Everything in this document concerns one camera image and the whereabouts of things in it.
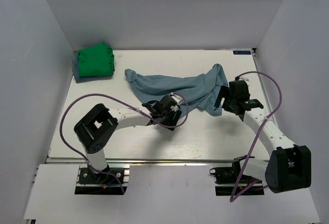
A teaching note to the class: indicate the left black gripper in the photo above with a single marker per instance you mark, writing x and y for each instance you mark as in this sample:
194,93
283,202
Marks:
173,121

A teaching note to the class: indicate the folded green t-shirt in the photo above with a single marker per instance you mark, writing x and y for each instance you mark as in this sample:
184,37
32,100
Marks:
96,61

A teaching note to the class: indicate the blue label sticker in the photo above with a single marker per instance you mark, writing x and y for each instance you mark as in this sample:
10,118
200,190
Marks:
242,52

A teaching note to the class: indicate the blue-grey t-shirt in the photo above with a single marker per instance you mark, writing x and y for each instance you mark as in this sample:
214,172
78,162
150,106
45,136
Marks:
200,91

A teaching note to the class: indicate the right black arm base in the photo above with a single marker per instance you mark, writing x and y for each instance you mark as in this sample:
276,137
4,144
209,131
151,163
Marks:
226,176

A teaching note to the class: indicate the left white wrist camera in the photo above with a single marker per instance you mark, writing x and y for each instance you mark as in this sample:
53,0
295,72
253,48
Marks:
177,101

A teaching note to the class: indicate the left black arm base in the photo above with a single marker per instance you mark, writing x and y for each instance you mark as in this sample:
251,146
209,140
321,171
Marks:
92,183

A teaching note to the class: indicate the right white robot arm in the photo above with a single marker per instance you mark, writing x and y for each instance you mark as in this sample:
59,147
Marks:
289,165

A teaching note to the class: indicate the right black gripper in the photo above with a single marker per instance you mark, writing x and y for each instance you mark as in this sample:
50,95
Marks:
224,92

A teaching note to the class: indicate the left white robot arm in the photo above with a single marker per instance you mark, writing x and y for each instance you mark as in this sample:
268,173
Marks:
98,125

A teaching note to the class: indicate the folded blue-grey t-shirt underneath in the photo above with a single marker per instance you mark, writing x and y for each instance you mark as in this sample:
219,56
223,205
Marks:
75,70

